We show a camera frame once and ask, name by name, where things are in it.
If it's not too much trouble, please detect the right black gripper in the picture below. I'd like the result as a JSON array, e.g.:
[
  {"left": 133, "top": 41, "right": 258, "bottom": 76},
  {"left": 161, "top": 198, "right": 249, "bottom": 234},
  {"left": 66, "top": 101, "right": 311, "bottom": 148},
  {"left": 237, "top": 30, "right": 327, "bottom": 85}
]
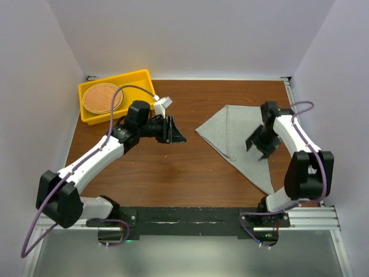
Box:
[{"left": 246, "top": 125, "right": 283, "bottom": 160}]

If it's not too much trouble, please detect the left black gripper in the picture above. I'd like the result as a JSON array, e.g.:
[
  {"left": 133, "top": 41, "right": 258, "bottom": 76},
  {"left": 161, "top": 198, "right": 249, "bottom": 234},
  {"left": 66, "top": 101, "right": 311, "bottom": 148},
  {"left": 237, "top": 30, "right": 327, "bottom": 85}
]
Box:
[{"left": 138, "top": 114, "right": 186, "bottom": 144}]

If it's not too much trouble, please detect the grey cloth napkin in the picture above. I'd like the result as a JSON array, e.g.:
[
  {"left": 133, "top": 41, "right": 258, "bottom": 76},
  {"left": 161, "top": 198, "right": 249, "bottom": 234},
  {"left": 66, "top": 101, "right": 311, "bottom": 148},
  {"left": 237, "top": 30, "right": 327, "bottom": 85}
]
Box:
[{"left": 195, "top": 105, "right": 274, "bottom": 195}]

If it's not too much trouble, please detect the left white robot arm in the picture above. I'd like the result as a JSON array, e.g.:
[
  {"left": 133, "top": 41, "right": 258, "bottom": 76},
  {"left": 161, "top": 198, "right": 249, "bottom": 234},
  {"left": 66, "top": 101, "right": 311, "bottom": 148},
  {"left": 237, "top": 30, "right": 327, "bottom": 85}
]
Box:
[{"left": 36, "top": 97, "right": 186, "bottom": 229}]

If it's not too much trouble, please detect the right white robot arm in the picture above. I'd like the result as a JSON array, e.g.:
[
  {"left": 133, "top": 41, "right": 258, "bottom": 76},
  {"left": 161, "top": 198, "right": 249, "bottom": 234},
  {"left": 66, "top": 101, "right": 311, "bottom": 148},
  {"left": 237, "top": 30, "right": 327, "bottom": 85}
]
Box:
[{"left": 241, "top": 102, "right": 334, "bottom": 227}]

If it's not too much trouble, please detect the yellow plastic bin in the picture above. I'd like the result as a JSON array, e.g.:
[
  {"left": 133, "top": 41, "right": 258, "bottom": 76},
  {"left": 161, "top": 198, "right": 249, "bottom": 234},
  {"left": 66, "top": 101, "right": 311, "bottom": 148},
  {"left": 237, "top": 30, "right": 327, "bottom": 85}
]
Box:
[{"left": 78, "top": 69, "right": 156, "bottom": 125}]

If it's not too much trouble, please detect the round woven coaster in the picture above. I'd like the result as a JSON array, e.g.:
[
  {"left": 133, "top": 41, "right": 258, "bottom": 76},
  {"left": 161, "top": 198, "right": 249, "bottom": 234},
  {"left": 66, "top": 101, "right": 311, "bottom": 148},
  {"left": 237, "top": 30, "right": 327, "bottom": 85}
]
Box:
[{"left": 82, "top": 83, "right": 123, "bottom": 114}]

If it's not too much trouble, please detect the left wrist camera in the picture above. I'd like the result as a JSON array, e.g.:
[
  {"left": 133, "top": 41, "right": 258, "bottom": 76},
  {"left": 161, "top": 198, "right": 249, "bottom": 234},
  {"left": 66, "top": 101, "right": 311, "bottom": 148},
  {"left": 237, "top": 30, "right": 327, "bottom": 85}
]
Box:
[{"left": 153, "top": 95, "right": 172, "bottom": 118}]

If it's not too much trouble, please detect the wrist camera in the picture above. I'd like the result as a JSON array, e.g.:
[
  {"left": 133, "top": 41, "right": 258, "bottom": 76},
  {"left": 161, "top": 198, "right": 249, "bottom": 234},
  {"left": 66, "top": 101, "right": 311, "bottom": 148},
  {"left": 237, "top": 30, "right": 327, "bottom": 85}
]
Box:
[
  {"left": 153, "top": 95, "right": 172, "bottom": 118},
  {"left": 260, "top": 101, "right": 279, "bottom": 124}
]

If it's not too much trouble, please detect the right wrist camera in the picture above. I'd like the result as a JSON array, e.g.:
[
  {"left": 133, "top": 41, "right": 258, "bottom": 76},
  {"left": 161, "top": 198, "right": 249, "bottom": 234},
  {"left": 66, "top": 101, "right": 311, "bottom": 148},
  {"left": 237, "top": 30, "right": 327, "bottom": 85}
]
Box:
[{"left": 260, "top": 101, "right": 279, "bottom": 124}]

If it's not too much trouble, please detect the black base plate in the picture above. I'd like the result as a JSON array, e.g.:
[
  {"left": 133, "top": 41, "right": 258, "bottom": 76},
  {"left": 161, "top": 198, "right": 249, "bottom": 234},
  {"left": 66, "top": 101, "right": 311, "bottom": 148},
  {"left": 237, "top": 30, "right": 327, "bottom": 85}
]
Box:
[{"left": 86, "top": 207, "right": 291, "bottom": 246}]

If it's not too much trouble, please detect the aluminium frame rail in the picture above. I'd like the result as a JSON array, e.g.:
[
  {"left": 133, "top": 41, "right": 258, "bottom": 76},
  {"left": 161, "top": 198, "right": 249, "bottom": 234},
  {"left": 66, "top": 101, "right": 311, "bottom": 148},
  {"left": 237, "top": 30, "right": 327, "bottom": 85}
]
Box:
[{"left": 24, "top": 207, "right": 353, "bottom": 276}]

